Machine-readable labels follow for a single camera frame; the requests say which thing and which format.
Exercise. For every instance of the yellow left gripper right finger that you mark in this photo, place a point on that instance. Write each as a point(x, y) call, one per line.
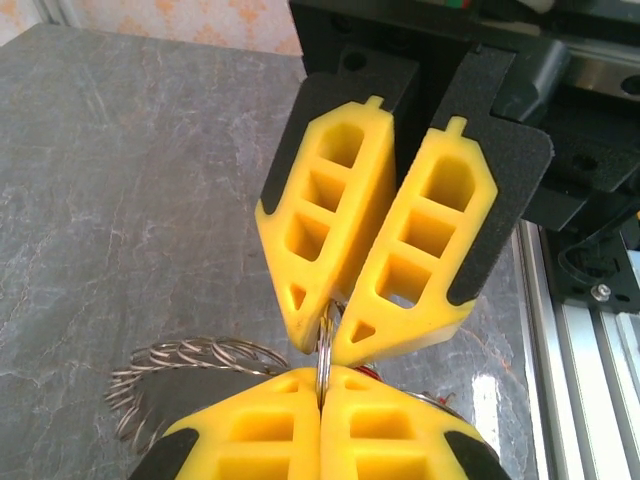
point(334, 440)

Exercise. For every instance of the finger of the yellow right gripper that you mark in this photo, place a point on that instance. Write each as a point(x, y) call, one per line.
point(370, 200)
point(510, 190)

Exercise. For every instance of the red key tag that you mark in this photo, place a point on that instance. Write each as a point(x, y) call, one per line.
point(370, 372)

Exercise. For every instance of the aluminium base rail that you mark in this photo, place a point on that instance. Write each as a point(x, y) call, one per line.
point(575, 400)

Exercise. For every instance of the metal keyring bunch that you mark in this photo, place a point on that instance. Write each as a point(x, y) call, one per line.
point(326, 350)

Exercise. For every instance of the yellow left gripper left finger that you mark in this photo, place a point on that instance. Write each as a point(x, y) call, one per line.
point(306, 440)

